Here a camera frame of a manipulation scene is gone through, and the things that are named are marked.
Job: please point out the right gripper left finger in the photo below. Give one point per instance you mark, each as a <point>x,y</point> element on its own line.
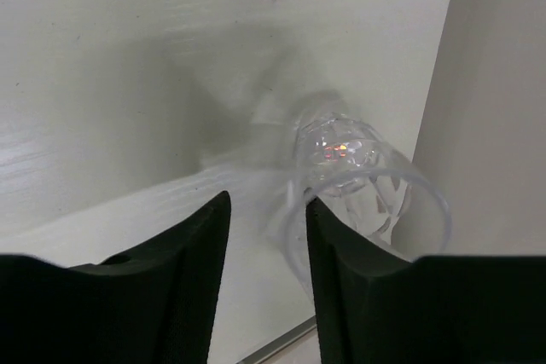
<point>153,303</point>

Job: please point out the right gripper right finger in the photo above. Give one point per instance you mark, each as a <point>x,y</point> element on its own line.
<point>374,307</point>

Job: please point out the clear plastic cup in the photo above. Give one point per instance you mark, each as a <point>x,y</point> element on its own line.
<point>368,184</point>

